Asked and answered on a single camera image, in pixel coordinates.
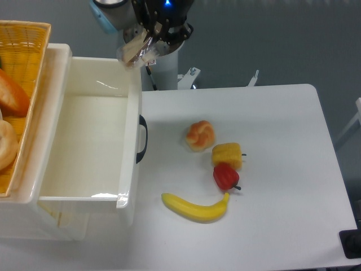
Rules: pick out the pale round bagel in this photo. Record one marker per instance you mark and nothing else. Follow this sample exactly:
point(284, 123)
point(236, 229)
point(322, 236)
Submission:
point(9, 144)

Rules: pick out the white floor bracket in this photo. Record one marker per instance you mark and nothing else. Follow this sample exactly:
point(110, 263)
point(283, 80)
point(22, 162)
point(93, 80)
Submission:
point(187, 80)

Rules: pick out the orange bread loaf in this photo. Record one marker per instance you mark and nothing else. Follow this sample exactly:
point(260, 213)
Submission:
point(13, 97)

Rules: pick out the black device at edge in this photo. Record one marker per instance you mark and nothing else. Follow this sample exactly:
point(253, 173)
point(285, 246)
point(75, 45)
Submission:
point(350, 240)

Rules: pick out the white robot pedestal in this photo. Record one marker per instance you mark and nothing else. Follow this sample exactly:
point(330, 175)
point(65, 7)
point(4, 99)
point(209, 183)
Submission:
point(162, 73)

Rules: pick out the white frame at right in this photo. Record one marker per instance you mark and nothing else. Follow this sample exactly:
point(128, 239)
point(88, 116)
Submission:
point(349, 130)

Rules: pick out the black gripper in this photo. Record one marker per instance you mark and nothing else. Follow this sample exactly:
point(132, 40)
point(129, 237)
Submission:
point(164, 20)

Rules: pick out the yellow corn cob piece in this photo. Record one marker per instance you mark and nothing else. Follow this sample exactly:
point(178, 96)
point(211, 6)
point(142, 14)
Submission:
point(229, 153)

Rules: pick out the white drawer cabinet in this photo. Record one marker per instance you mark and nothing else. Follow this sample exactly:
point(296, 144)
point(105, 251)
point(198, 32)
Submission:
point(23, 213)

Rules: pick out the yellow wicker basket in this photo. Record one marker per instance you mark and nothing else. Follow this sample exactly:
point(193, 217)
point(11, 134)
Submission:
point(23, 46)

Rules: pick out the orange knotted bread roll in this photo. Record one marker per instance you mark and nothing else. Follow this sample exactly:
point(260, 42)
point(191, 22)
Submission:
point(200, 136)

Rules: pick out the toast slice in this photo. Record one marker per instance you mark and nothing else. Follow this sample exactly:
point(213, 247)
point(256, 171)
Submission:
point(140, 51)

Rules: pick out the open upper white drawer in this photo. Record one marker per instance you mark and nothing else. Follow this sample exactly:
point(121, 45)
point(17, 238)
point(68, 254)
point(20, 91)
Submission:
point(92, 163)

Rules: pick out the dark blue drawer handle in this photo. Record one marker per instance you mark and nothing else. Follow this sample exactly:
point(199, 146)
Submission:
point(143, 139)

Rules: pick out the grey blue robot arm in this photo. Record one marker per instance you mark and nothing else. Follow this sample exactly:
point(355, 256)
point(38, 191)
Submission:
point(113, 16)

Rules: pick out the yellow banana toy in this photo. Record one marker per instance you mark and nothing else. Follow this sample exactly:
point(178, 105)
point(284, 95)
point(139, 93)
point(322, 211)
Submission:
point(193, 211)

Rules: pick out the red bell pepper toy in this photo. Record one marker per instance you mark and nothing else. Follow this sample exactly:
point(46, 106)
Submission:
point(226, 177)

